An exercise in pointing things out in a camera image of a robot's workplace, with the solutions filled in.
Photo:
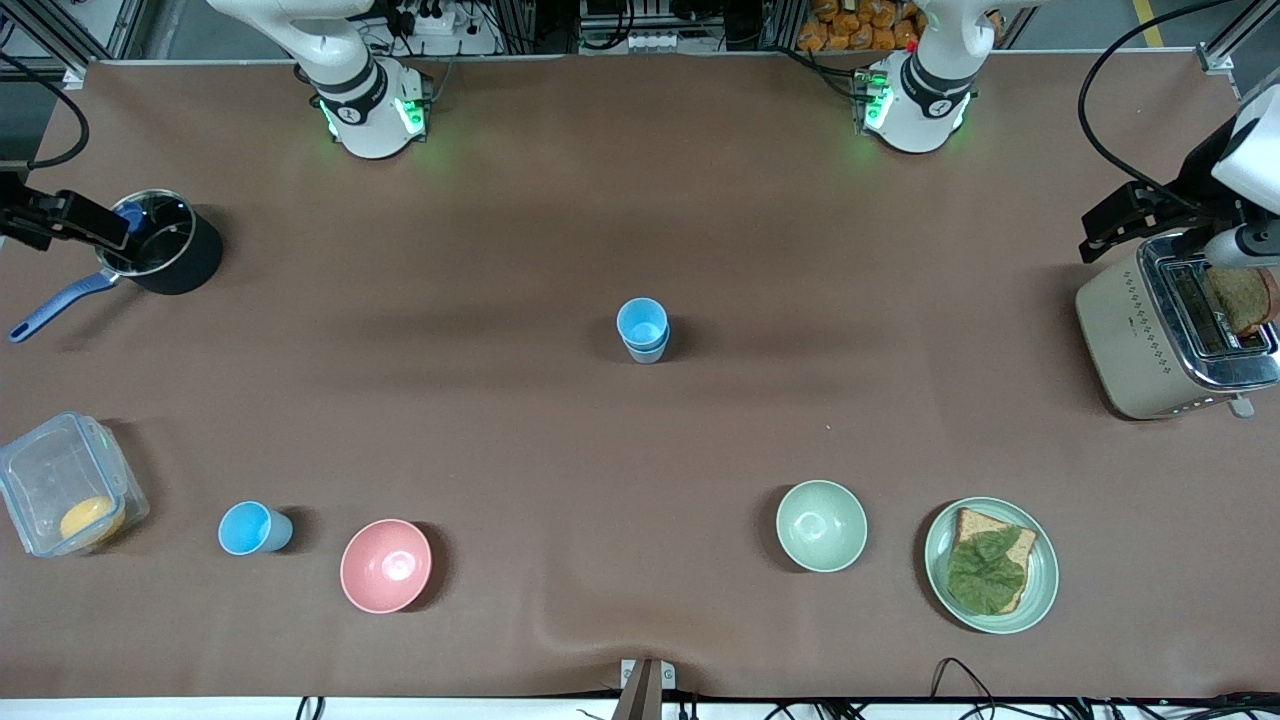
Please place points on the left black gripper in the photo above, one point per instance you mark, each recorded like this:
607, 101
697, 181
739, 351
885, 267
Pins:
1193, 186

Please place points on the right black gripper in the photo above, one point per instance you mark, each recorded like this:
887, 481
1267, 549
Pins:
22, 217

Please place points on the pale blue cup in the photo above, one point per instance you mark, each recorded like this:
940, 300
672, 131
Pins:
650, 355

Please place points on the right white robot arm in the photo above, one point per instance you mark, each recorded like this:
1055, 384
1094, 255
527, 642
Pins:
365, 110

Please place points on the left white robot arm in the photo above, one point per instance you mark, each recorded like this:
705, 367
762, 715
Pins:
915, 110

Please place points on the beige toaster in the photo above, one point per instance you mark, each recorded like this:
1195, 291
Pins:
1120, 340

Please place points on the dark toast slice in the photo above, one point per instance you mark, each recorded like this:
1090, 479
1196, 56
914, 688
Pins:
1240, 298

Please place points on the clear plastic container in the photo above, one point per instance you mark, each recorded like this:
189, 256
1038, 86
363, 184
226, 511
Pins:
45, 470

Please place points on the orange fruit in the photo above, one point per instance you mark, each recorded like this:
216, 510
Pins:
90, 518

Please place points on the brown bread slice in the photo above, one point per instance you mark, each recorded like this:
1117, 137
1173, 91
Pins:
975, 522

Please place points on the bag of orange buns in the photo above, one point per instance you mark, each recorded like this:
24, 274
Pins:
860, 25

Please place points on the green plate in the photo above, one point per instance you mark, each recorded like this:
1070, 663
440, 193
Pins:
1045, 580

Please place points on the green lettuce leaf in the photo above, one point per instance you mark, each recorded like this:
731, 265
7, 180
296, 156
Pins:
985, 572

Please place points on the white power strip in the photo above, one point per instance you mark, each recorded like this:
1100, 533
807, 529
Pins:
425, 20

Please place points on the green bowl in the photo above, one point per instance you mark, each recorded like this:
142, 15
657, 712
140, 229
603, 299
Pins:
821, 526

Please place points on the pink bowl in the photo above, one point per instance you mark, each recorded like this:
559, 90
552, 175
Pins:
386, 566

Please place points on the white socket bar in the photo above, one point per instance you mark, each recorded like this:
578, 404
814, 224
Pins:
653, 42

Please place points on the aluminium frame profile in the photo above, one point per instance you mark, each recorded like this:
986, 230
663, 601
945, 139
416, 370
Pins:
1225, 50
60, 40

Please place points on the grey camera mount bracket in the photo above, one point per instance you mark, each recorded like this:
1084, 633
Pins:
645, 690

